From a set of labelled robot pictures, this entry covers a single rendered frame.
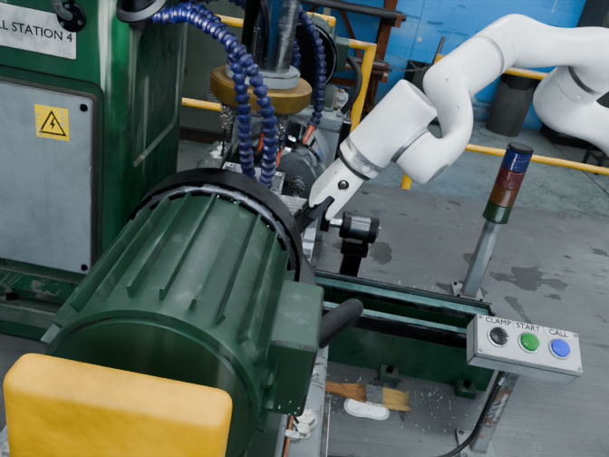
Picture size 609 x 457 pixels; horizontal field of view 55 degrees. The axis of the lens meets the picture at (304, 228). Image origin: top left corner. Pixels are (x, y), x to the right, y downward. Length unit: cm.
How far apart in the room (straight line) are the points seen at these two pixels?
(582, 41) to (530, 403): 72
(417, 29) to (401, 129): 526
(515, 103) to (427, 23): 117
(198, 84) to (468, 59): 331
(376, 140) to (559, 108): 46
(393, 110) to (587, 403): 78
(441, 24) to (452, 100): 521
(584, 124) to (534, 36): 21
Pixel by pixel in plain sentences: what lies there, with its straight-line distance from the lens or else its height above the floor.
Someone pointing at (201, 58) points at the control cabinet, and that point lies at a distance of 425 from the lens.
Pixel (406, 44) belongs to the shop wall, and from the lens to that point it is 623.
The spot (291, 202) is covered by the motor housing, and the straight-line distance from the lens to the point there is 115.
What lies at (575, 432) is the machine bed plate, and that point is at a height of 80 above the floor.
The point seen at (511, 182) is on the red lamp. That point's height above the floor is 114.
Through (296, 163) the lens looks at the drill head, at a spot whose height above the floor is 111.
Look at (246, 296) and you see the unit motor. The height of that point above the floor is 133.
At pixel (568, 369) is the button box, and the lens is 104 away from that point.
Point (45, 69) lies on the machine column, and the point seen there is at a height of 133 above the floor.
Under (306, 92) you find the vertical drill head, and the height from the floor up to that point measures 133.
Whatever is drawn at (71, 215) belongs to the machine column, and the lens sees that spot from 106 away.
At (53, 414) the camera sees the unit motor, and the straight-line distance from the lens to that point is 38.
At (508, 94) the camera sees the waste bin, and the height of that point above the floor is 40.
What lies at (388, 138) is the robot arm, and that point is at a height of 130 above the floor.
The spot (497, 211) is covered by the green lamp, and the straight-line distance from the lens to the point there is 148.
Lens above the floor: 160
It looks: 28 degrees down
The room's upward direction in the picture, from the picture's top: 11 degrees clockwise
